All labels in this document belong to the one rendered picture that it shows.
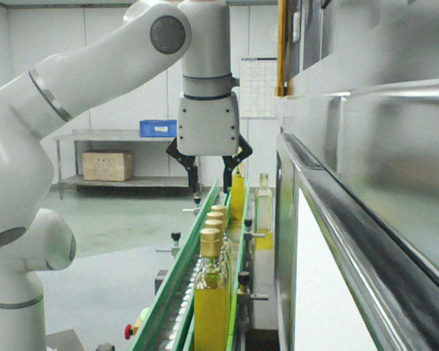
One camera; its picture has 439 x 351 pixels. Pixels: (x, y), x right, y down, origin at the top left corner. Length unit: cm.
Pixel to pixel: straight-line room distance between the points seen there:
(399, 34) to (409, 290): 13
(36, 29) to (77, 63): 682
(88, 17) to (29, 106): 652
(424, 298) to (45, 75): 54
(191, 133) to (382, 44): 47
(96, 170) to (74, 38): 202
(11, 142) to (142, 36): 21
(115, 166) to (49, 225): 548
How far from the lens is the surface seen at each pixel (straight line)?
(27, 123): 64
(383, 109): 18
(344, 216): 27
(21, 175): 61
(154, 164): 684
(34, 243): 87
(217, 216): 87
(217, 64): 66
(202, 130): 70
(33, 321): 105
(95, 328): 137
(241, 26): 667
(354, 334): 21
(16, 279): 102
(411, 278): 19
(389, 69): 26
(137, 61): 58
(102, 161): 639
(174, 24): 59
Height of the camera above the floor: 139
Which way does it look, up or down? 10 degrees down
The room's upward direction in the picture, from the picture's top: straight up
